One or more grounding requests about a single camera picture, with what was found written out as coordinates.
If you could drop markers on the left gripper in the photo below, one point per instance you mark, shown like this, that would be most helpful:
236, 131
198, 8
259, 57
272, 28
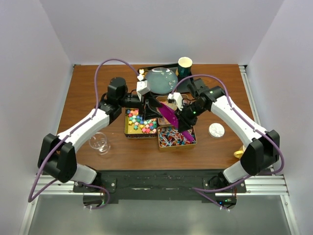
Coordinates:
148, 112

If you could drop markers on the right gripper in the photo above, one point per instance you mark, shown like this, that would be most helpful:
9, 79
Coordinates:
185, 123

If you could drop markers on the purple plastic scoop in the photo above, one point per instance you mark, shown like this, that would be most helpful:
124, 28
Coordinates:
168, 112

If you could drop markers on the gold tin of star candies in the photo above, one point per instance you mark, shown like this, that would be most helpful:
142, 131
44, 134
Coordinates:
136, 127

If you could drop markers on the clear glass jar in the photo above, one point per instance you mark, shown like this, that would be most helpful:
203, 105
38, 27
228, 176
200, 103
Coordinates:
100, 144

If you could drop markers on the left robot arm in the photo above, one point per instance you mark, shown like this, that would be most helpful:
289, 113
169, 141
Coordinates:
58, 152

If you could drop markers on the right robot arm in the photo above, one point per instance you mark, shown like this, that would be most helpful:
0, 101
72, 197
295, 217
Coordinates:
261, 147

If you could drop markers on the tin of gummy candies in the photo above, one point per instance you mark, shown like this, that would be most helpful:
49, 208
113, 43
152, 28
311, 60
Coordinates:
163, 99

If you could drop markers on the tin of lollipops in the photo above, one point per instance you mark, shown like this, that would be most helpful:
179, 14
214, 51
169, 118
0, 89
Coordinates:
170, 139

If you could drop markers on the blue ceramic plate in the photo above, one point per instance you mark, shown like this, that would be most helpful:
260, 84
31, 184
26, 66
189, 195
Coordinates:
161, 80

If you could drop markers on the black serving tray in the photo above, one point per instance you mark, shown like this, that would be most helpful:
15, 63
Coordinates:
182, 87

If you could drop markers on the silver jar lid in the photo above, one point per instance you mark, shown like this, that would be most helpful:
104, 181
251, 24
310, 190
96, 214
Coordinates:
216, 130

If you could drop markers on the dark green cup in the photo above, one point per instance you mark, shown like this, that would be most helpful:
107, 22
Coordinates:
184, 67

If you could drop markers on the yellow mug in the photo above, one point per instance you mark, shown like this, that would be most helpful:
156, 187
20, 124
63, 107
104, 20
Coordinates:
239, 153

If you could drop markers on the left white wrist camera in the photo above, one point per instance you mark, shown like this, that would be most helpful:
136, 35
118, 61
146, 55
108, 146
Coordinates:
142, 87

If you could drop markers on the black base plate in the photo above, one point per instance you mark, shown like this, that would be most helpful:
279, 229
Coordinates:
164, 185

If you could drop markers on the aluminium frame rail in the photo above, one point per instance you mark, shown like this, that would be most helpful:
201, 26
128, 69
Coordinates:
263, 210

